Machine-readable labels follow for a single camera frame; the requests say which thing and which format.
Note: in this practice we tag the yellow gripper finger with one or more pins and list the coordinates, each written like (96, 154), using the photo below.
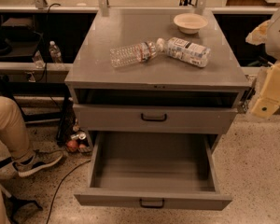
(258, 35)
(269, 96)

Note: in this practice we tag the labelled plastic water bottle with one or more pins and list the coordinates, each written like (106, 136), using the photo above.
(185, 51)

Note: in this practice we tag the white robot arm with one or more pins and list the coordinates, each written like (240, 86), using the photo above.
(268, 33)

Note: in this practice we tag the grey metal drawer cabinet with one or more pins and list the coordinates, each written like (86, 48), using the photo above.
(162, 81)

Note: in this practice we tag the clear ribbed plastic bottle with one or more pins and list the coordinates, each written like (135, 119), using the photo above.
(129, 55)

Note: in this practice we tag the open lower grey drawer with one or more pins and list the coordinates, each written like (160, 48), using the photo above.
(153, 170)

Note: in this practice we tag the closed middle grey drawer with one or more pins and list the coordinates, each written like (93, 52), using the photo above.
(154, 119)

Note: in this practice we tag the water bottle on shelf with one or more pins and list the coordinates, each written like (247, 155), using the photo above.
(55, 52)

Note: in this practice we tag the white paper bowl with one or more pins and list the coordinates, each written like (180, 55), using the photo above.
(190, 23)

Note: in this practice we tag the metal can on floor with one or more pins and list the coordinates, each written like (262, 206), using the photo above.
(78, 136)

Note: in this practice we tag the red apple on floor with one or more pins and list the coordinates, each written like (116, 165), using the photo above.
(72, 146)

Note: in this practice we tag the grey white sneaker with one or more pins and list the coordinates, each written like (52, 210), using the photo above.
(40, 161)

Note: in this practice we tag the person leg tan trousers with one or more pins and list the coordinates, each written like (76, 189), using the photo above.
(14, 136)

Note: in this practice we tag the black chair base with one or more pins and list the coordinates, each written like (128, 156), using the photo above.
(16, 204)

